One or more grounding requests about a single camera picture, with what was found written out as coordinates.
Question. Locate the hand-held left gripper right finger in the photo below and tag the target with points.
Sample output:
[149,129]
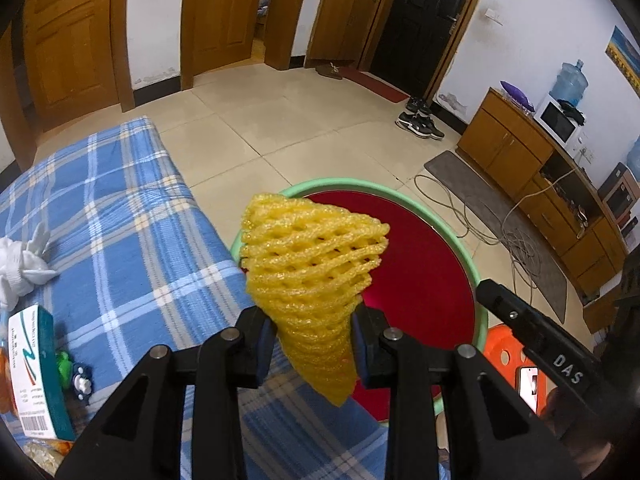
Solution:
[361,360]

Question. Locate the blue water bottle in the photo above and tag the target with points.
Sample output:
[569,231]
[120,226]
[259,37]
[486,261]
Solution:
[569,82]

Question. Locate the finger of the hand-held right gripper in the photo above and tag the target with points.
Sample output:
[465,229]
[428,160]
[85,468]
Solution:
[530,330]

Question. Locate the orange snack packet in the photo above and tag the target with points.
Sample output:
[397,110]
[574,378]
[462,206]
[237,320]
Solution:
[6,385]

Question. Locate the wooden sideboard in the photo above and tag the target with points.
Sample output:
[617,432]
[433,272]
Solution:
[505,145]

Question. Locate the orange plastic stool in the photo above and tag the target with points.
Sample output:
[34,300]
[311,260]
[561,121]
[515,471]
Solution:
[502,355]

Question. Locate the purple bag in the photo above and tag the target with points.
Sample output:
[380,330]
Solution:
[515,92]

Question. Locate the smartphone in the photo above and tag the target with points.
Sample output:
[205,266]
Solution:
[528,387]

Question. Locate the blue plaid blanket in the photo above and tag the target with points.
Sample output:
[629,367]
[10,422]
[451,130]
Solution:
[140,240]

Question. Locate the green and red plastic basin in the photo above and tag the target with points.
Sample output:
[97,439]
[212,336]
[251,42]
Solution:
[425,280]

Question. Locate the yellow foam fruit net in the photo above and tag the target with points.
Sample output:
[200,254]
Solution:
[305,270]

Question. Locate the brown slippers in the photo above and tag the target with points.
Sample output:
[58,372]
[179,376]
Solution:
[330,71]

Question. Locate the red doormat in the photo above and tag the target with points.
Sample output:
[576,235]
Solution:
[380,85]

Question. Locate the brown countertop oven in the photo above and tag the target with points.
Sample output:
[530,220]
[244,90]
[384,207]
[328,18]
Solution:
[617,192]

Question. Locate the wall poster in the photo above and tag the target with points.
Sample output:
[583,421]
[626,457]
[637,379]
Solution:
[625,55]

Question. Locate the clear snack bag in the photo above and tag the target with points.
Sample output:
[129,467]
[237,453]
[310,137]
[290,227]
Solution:
[47,455]

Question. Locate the black sneaker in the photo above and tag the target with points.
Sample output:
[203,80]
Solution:
[426,108]
[432,130]
[410,124]
[413,104]

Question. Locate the panelled wooden door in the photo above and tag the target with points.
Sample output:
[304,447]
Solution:
[65,35]
[220,10]

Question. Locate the black cloth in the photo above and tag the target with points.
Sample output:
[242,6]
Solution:
[572,110]

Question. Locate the teal and white medicine box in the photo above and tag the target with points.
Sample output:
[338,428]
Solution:
[40,375]

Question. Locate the white microwave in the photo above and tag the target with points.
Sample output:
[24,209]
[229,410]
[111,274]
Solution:
[552,120]

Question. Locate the wooden shoe cabinet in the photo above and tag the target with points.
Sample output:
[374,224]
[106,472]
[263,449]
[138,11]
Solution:
[337,25]

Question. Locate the black entrance door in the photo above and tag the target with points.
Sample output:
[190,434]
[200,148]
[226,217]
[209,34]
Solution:
[420,20]

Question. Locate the small green toy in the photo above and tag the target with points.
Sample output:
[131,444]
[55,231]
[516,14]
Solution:
[63,367]

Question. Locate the white wall switch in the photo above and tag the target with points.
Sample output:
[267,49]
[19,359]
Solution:
[492,15]

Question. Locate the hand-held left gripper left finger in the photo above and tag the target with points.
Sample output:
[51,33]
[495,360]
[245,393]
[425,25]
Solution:
[264,355]

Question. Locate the grey floor mat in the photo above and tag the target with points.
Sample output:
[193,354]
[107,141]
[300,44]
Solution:
[465,180]

